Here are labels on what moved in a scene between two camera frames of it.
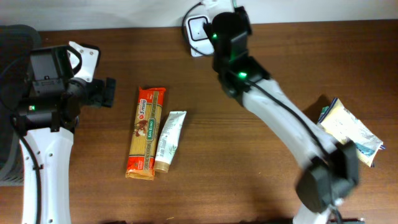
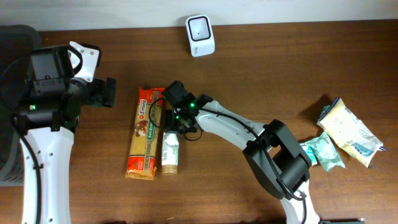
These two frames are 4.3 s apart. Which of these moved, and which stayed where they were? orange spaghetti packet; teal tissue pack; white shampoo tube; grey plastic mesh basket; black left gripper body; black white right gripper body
Moved: white shampoo tube; black white right gripper body; teal tissue pack
Stayed: grey plastic mesh basket; orange spaghetti packet; black left gripper body
